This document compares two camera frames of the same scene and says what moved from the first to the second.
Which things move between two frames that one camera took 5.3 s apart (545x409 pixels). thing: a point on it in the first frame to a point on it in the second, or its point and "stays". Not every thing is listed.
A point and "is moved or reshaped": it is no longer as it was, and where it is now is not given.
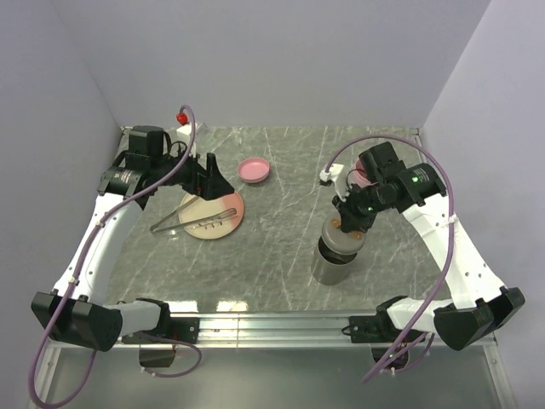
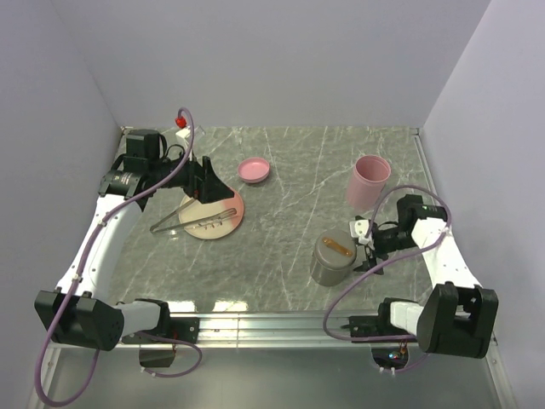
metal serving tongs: x=192 y=223 stays
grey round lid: x=337 y=240 is moved or reshaped
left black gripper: x=208 y=183 stays
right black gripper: x=350 y=219 to x=371 y=262
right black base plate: x=374 y=329 stays
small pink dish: x=253 y=169 stays
